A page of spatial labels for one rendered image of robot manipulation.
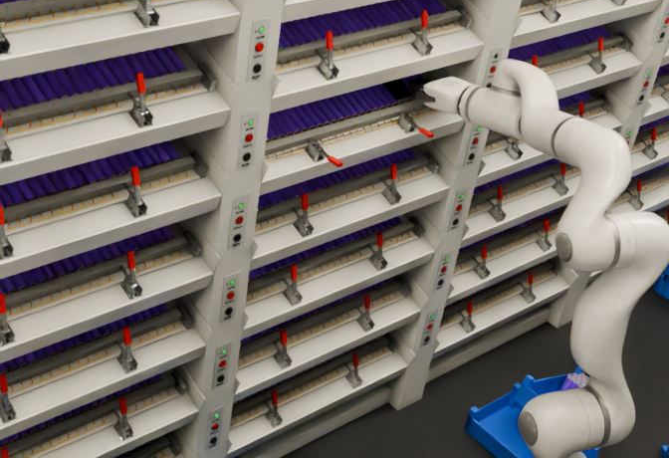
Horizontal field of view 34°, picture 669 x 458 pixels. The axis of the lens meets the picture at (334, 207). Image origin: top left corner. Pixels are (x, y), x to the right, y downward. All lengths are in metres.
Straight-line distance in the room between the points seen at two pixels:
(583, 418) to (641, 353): 1.43
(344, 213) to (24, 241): 0.80
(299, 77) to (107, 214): 0.46
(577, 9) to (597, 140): 0.81
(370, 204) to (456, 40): 0.42
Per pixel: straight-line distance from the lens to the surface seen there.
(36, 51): 1.79
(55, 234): 2.01
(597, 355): 2.13
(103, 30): 1.86
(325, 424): 2.99
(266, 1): 2.01
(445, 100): 2.41
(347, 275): 2.63
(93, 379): 2.29
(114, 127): 1.96
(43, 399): 2.25
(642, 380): 3.51
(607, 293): 2.10
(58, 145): 1.90
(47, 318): 2.13
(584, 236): 1.98
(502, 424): 3.18
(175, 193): 2.13
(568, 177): 3.22
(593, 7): 2.86
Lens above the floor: 2.10
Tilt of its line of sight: 33 degrees down
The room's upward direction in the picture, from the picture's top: 10 degrees clockwise
